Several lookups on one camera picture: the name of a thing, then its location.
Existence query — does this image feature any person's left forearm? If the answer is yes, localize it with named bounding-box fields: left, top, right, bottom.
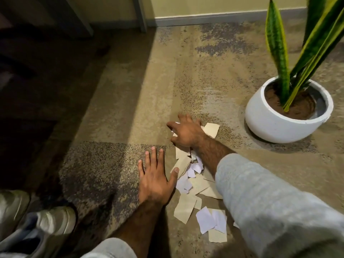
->
left=80, top=199, right=165, bottom=258

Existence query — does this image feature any white round plant pot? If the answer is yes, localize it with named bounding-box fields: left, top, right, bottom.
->
left=245, top=76, right=334, bottom=144

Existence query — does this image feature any white sneaker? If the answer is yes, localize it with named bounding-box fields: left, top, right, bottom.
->
left=0, top=206, right=77, bottom=258
left=0, top=190, right=31, bottom=241

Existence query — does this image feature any person's right forearm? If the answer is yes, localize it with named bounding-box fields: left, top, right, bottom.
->
left=191, top=137, right=344, bottom=258

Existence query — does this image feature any person's left hand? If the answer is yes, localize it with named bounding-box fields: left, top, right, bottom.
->
left=138, top=147, right=180, bottom=206

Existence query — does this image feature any pile of torn paper pieces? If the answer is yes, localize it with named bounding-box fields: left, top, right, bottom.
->
left=170, top=121, right=240, bottom=243

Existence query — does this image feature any person's right hand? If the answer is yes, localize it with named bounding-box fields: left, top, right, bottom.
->
left=166, top=113, right=209, bottom=148

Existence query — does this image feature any grey furniture leg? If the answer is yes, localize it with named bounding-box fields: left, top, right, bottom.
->
left=131, top=0, right=148, bottom=33

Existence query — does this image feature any green snake plant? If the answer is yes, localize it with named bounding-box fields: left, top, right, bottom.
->
left=265, top=0, right=344, bottom=113

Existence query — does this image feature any brown potting soil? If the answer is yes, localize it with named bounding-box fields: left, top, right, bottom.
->
left=264, top=83, right=316, bottom=120

